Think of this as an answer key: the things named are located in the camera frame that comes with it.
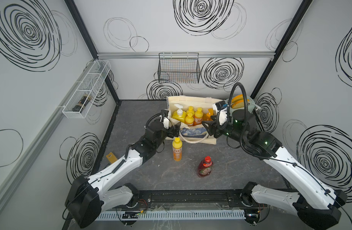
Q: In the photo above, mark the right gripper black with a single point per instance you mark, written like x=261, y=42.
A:
x=212, y=126

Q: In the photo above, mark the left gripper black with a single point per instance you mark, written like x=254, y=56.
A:
x=171, y=134

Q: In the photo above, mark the tall orange dish soap bottle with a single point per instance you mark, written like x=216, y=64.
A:
x=209, y=114

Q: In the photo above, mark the canvas starry night tote bag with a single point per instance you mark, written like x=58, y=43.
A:
x=194, y=134

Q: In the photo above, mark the yellow pump dish soap bottle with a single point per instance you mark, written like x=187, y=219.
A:
x=179, y=114

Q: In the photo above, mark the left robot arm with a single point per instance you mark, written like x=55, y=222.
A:
x=89, y=197

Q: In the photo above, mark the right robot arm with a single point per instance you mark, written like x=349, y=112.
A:
x=315, y=203

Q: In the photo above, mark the toast slice front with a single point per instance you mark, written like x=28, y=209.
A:
x=238, y=104

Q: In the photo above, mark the toast slice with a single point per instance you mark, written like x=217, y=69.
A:
x=237, y=99
x=238, y=104

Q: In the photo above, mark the toast slice rear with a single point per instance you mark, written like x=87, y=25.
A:
x=237, y=99

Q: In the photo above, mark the mint green toaster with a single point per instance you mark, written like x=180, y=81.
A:
x=251, y=106

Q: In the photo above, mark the yellow tag object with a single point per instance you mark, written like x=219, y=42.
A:
x=111, y=158

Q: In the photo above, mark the dark item in shelf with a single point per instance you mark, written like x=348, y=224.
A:
x=82, y=103

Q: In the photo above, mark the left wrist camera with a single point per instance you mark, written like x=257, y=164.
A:
x=165, y=119

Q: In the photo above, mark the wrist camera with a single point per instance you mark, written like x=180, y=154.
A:
x=165, y=119
x=221, y=109

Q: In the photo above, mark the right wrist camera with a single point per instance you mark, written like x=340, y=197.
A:
x=221, y=109

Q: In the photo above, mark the black wire wall basket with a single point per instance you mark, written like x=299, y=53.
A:
x=178, y=68

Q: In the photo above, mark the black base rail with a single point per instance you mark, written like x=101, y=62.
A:
x=193, y=197

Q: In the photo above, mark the grey slotted cable duct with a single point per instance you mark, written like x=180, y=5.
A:
x=172, y=215

